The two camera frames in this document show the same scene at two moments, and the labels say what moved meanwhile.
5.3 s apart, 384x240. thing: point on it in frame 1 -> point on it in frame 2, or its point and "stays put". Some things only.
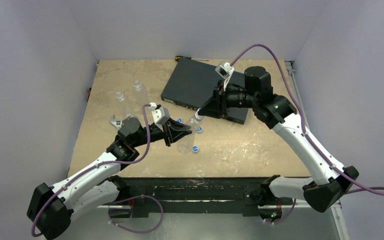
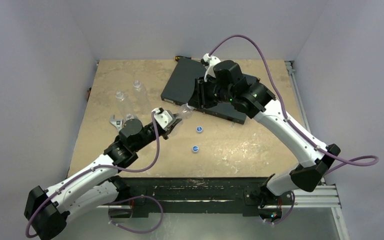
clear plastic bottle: (186, 145) -> (185, 111)
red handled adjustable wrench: (117, 122) stays put
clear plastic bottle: (125, 106) stays put
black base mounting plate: (195, 197) stays put
